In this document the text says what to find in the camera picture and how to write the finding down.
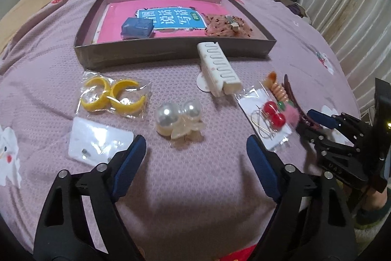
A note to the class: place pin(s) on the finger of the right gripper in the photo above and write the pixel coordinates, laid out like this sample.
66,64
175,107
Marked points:
319,140
328,121

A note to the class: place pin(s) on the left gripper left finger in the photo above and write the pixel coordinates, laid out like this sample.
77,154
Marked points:
63,233

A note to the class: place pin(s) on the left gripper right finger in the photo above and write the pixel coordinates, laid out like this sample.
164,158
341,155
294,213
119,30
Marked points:
311,220

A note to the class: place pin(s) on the dark red hair clip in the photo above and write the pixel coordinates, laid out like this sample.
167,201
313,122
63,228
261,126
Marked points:
304,119

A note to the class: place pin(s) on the pink pompom hair clip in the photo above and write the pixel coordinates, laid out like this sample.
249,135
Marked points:
290,113

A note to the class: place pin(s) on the stud earrings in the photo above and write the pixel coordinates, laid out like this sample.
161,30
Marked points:
92,143

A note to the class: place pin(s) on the white hair claw clip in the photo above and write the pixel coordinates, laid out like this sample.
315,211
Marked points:
217,75

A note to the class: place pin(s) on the pearl hair claw clip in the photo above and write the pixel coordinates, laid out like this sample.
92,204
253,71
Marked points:
174,121

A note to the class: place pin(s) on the yellow hoop earrings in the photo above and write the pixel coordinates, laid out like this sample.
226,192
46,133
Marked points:
126,97

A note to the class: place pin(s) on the small blue jewelry box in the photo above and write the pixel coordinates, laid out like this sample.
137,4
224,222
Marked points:
135,27

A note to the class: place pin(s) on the purple cartoon print blanket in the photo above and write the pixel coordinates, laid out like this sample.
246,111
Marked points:
81,79

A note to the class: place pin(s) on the white striped curtain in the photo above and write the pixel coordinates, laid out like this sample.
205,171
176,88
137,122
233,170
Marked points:
358,32

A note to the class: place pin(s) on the brown cardboard tray box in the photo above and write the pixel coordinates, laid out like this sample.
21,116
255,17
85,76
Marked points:
179,26

